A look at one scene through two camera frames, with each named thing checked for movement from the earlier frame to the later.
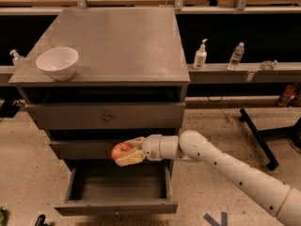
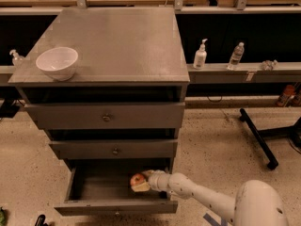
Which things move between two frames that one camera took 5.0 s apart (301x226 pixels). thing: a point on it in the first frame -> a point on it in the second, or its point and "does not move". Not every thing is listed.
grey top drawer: x=107 y=116 does not move
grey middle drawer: x=84 y=150 does not move
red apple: x=119 y=149 -> x=136 y=179
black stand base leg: x=273 y=163 does not move
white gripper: x=152 y=146 -> x=155 y=180
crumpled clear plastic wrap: x=269 y=65 does not move
